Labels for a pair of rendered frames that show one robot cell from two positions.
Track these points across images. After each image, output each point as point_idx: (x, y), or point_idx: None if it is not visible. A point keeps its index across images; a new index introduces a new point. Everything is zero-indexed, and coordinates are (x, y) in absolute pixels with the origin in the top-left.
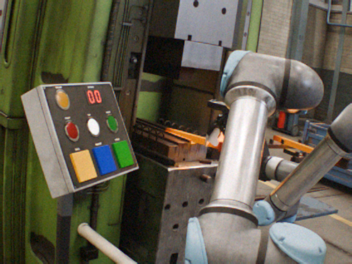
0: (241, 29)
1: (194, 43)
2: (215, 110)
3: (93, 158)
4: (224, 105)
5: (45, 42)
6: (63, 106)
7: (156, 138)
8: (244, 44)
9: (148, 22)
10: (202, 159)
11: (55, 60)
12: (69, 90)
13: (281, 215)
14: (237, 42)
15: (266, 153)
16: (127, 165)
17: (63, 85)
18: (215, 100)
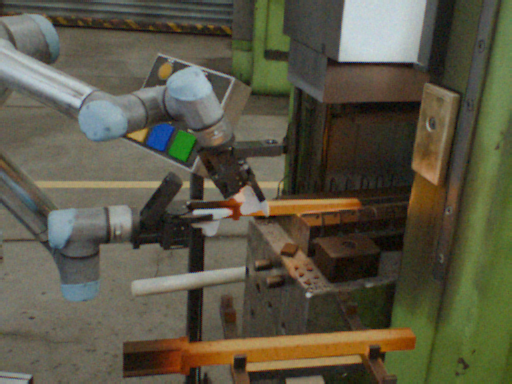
0: (468, 30)
1: (297, 45)
2: (408, 211)
3: (153, 128)
4: (237, 141)
5: None
6: (161, 76)
7: (297, 187)
8: (476, 73)
9: None
10: (292, 245)
11: None
12: (178, 67)
13: (50, 253)
14: (458, 65)
15: (148, 207)
16: (176, 156)
17: (176, 60)
18: (269, 140)
